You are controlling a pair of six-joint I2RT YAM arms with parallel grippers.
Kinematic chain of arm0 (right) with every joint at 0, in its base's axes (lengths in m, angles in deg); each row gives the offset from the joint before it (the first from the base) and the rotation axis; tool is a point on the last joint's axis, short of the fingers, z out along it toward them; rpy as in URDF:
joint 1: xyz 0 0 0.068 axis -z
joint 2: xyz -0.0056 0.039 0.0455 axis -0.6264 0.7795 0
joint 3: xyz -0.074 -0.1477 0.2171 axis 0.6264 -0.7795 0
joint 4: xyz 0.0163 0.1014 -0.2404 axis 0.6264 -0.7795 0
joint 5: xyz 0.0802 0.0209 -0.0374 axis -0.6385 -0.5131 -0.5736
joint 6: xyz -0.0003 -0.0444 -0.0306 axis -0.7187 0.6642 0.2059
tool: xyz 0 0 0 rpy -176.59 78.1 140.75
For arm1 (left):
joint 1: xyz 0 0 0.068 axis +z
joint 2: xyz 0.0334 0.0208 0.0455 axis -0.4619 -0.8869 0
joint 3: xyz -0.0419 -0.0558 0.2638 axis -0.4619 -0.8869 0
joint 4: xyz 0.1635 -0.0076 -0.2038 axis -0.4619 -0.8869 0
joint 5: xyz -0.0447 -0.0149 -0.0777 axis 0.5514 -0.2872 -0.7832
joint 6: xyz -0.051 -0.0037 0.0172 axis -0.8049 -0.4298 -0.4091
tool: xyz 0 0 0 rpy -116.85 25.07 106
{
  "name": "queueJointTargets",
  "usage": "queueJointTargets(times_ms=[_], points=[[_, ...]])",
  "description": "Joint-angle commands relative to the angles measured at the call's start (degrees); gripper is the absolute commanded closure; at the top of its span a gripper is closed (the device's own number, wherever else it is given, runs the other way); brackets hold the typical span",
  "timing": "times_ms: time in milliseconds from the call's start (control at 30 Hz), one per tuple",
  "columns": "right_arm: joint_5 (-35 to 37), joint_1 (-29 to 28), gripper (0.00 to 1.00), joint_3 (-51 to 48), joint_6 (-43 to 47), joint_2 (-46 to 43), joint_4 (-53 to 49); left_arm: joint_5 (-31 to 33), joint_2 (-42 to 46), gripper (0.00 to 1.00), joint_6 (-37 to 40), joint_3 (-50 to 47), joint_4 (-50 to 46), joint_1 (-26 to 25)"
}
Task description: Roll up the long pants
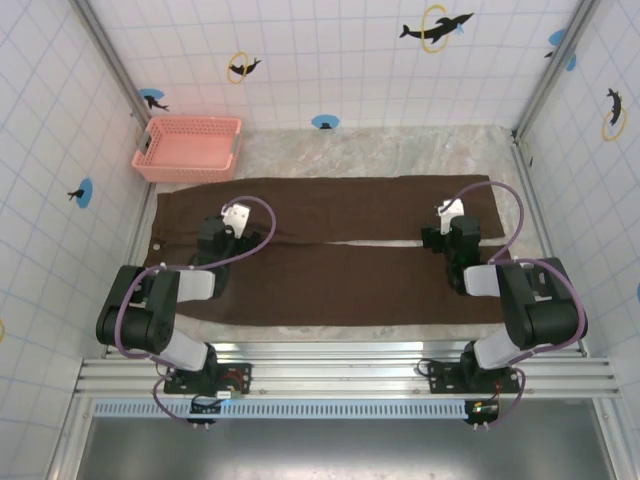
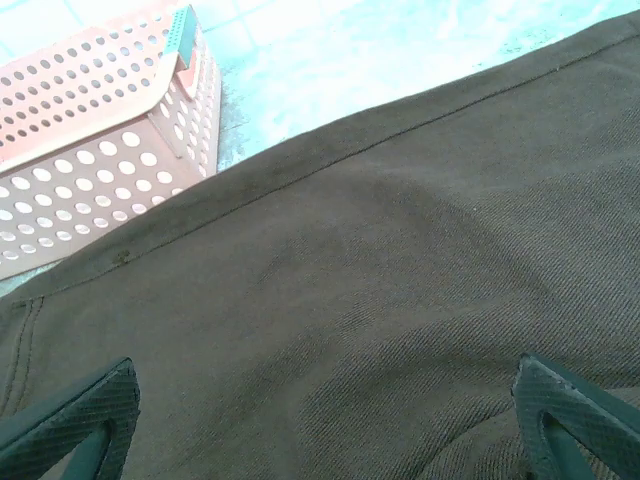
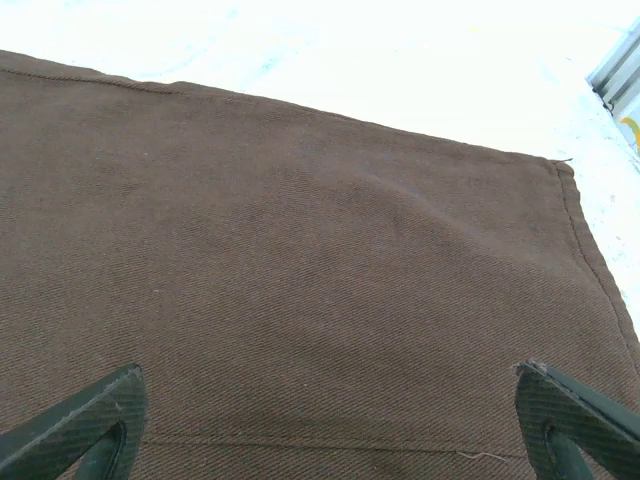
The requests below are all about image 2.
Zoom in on pink perforated plastic basket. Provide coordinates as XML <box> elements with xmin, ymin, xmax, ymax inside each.
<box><xmin>0</xmin><ymin>3</ymin><xmax>224</xmax><ymax>281</ymax></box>

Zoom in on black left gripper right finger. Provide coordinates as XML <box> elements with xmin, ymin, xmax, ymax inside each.
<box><xmin>513</xmin><ymin>353</ymin><xmax>640</xmax><ymax>480</ymax></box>

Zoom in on brown long pants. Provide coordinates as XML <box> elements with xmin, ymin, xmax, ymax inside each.
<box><xmin>0</xmin><ymin>9</ymin><xmax>640</xmax><ymax>480</ymax></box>

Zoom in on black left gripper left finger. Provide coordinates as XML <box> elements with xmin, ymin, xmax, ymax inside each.
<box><xmin>0</xmin><ymin>356</ymin><xmax>142</xmax><ymax>480</ymax></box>

